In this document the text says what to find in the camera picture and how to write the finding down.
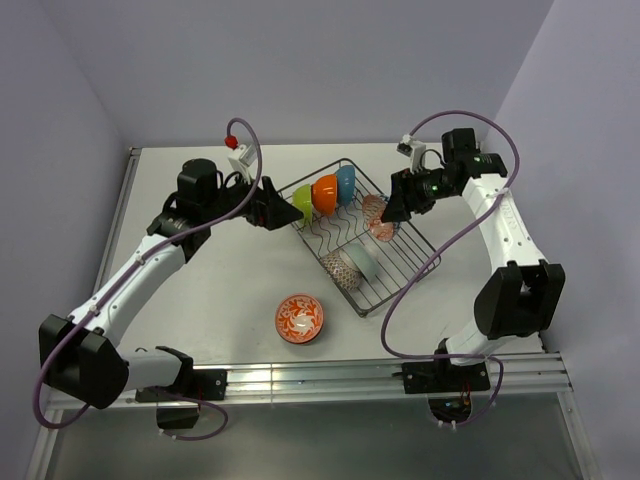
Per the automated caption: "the orange floral bowl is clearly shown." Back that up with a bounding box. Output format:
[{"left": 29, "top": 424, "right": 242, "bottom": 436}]
[{"left": 274, "top": 293, "right": 324, "bottom": 345}]

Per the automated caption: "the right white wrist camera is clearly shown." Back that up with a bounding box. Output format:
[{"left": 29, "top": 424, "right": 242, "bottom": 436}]
[{"left": 396, "top": 134, "right": 427, "bottom": 173}]

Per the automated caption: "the orange patterned bowl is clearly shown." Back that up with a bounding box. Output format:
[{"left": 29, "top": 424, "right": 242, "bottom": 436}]
[{"left": 362, "top": 194, "right": 400, "bottom": 242}]

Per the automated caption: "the blue ceramic bowl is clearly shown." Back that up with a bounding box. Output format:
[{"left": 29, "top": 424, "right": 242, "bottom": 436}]
[{"left": 335, "top": 164, "right": 356, "bottom": 207}]

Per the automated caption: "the orange bowl white inside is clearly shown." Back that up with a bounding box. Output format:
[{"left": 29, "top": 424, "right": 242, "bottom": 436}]
[{"left": 311, "top": 174, "right": 338, "bottom": 216}]

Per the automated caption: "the pale green celadon bowl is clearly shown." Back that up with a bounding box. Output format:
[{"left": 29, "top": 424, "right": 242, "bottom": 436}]
[{"left": 343, "top": 243, "right": 379, "bottom": 282}]

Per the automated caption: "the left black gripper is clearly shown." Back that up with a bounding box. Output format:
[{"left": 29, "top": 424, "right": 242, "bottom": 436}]
[{"left": 202, "top": 169, "right": 303, "bottom": 231}]

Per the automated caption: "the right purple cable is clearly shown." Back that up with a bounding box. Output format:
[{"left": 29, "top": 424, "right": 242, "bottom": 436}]
[{"left": 380, "top": 109, "right": 521, "bottom": 426}]

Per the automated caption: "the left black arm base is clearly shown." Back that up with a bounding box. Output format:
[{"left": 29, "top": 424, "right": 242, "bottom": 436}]
[{"left": 134, "top": 368, "right": 229, "bottom": 436}]

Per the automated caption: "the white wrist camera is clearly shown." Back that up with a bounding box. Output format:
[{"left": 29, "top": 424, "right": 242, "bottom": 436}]
[
  {"left": 224, "top": 134, "right": 259, "bottom": 184},
  {"left": 396, "top": 134, "right": 427, "bottom": 173}
]

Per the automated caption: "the brown patterned bowl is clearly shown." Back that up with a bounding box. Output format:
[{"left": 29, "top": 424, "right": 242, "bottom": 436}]
[{"left": 321, "top": 250, "right": 363, "bottom": 291}]

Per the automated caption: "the grey wire dish rack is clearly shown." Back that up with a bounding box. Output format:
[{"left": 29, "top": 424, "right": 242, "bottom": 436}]
[{"left": 279, "top": 158, "right": 435, "bottom": 318}]

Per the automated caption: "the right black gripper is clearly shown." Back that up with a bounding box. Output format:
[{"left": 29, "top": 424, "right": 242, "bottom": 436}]
[{"left": 380, "top": 164, "right": 458, "bottom": 223}]

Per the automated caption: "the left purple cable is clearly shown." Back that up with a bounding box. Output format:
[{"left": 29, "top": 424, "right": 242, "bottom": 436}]
[{"left": 32, "top": 117, "right": 264, "bottom": 442}]

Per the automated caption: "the purple cable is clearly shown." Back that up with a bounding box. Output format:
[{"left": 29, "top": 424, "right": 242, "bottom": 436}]
[
  {"left": 380, "top": 109, "right": 521, "bottom": 426},
  {"left": 32, "top": 117, "right": 264, "bottom": 442}
]

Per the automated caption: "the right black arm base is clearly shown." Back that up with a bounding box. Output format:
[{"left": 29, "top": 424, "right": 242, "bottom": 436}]
[{"left": 395, "top": 360, "right": 491, "bottom": 424}]

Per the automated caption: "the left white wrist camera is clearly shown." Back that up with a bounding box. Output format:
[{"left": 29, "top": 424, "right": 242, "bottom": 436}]
[{"left": 224, "top": 134, "right": 259, "bottom": 184}]

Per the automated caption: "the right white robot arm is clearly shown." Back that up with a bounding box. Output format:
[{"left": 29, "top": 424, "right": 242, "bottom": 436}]
[{"left": 382, "top": 128, "right": 566, "bottom": 390}]

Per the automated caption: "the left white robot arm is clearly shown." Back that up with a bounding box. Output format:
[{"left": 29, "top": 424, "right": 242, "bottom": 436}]
[{"left": 38, "top": 158, "right": 303, "bottom": 409}]

